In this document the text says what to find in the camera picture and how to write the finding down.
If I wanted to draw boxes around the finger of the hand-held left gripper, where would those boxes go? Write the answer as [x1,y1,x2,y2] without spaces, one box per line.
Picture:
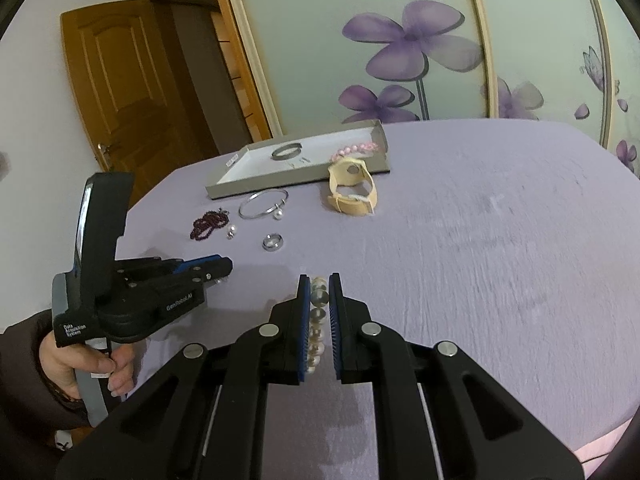
[117,255,223,276]
[125,257,234,293]

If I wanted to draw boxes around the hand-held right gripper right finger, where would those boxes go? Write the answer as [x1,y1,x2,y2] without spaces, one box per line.
[327,272,586,480]

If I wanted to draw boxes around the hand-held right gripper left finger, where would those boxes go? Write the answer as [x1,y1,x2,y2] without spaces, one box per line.
[55,275,308,480]

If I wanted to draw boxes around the dark red bead bracelet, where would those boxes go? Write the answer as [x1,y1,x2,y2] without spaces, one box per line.
[190,209,232,242]

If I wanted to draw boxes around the white pearl bracelet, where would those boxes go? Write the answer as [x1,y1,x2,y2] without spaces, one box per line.
[307,275,331,376]

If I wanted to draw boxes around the thin silver bangle with pearl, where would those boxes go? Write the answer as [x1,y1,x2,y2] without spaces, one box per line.
[238,189,291,222]

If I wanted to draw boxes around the grey cardboard tray box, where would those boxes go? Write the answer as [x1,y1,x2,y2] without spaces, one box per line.
[205,119,391,200]

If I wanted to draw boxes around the beige wrist watch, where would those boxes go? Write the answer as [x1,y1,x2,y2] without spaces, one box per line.
[326,156,379,216]

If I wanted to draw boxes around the person's left forearm dark sleeve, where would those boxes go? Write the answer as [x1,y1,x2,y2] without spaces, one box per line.
[0,310,96,480]

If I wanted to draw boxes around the person's left hand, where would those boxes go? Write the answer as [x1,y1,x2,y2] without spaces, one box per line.
[40,332,136,401]

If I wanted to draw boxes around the wide silver bangle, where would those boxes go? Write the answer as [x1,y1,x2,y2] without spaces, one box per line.
[271,143,304,162]

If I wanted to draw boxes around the brown wooden door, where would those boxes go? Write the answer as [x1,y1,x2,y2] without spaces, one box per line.
[60,0,221,206]

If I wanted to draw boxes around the wooden shelf unit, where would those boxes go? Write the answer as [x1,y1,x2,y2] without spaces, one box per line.
[212,10,273,142]

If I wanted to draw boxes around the floral wardrobe sliding door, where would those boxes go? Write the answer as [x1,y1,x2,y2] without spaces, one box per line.
[470,0,615,147]
[219,0,497,137]
[582,0,640,181]

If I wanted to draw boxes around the pink cloth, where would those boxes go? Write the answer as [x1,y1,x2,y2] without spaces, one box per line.
[575,420,637,479]

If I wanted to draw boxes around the metal door handle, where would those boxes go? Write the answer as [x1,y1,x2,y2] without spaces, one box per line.
[97,142,118,173]

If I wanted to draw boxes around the pink bead bracelet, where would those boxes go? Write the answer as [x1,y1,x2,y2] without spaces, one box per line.
[330,142,381,163]

